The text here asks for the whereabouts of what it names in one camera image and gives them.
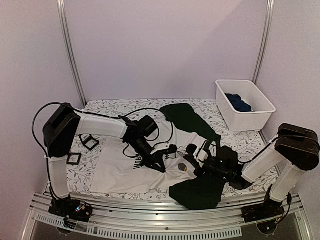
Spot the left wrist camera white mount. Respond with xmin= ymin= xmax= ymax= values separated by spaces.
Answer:
xmin=150 ymin=143 xmax=178 ymax=155

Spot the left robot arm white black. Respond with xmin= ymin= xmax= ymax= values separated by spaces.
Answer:
xmin=39 ymin=102 xmax=166 ymax=217

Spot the floral patterned table mat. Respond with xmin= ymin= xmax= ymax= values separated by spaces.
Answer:
xmin=66 ymin=99 xmax=264 ymax=202

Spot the dark blue cloth in bin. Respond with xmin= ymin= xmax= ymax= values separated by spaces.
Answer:
xmin=225 ymin=93 xmax=252 ymax=112

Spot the left aluminium frame post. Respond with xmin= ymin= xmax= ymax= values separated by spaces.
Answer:
xmin=56 ymin=0 xmax=88 ymax=106

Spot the aluminium frame post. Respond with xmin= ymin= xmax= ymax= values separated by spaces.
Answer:
xmin=56 ymin=0 xmax=88 ymax=106
xmin=252 ymin=0 xmax=275 ymax=85

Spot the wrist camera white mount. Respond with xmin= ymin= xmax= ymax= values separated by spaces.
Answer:
xmin=185 ymin=144 xmax=209 ymax=163
xmin=150 ymin=143 xmax=178 ymax=155

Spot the white plastic bin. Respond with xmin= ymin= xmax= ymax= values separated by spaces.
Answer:
xmin=215 ymin=79 xmax=276 ymax=132

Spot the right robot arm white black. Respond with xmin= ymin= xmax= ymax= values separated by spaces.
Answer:
xmin=184 ymin=123 xmax=320 ymax=218

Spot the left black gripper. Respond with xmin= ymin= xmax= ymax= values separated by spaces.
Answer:
xmin=128 ymin=137 xmax=166 ymax=173

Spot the white green raglan t-shirt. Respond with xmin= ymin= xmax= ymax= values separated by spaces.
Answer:
xmin=89 ymin=103 xmax=225 ymax=210

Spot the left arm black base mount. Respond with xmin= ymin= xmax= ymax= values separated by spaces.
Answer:
xmin=48 ymin=198 xmax=93 ymax=223

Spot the aluminium front rail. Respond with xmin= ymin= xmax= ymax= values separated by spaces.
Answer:
xmin=21 ymin=192 xmax=312 ymax=240

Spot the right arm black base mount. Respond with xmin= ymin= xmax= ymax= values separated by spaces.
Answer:
xmin=241 ymin=195 xmax=285 ymax=223

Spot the black display box far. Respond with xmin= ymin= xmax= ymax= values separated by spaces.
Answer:
xmin=79 ymin=134 xmax=100 ymax=151

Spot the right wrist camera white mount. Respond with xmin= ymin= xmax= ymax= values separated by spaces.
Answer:
xmin=185 ymin=144 xmax=209 ymax=163

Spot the black display box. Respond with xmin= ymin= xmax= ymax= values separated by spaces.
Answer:
xmin=66 ymin=152 xmax=82 ymax=166
xmin=79 ymin=134 xmax=100 ymax=151

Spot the black display box near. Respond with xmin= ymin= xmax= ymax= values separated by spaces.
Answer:
xmin=66 ymin=152 xmax=82 ymax=166

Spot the right aluminium frame post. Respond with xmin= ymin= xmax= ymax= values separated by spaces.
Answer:
xmin=252 ymin=0 xmax=275 ymax=85

